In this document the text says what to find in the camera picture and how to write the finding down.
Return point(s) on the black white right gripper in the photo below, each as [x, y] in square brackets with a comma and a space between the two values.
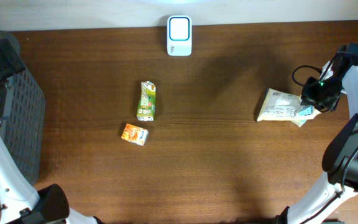
[307, 98]

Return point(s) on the yellow white snack bag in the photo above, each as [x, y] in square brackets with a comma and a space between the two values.
[280, 106]

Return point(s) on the green white juice carton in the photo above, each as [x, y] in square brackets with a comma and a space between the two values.
[146, 106]

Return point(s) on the small orange tissue pack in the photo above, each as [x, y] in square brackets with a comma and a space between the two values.
[135, 134]

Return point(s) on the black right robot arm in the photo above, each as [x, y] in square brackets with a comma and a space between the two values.
[339, 180]

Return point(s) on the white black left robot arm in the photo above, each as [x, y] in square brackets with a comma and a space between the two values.
[20, 202]

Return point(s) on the white barcode scanner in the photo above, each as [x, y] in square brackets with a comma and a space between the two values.
[179, 36]

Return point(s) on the dark grey plastic basket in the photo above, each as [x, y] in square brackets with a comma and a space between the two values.
[22, 109]

